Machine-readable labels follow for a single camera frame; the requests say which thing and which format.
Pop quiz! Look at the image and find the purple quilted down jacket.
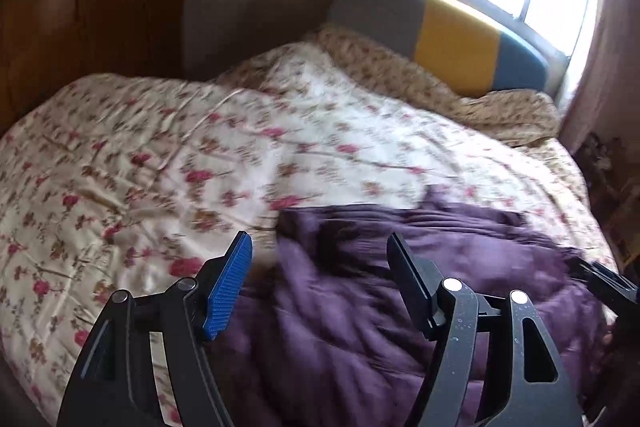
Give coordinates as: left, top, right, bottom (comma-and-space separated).
209, 188, 605, 426

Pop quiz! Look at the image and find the wooden bedside shelf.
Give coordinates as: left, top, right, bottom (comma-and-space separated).
574, 133, 639, 271

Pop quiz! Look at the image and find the floral quilt bedspread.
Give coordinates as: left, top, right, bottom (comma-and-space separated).
1, 74, 614, 423

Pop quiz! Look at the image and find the small-floral pillow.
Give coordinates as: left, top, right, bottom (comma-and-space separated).
214, 24, 564, 148

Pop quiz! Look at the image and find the grey yellow blue headboard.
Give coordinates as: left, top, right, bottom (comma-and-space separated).
328, 0, 548, 98

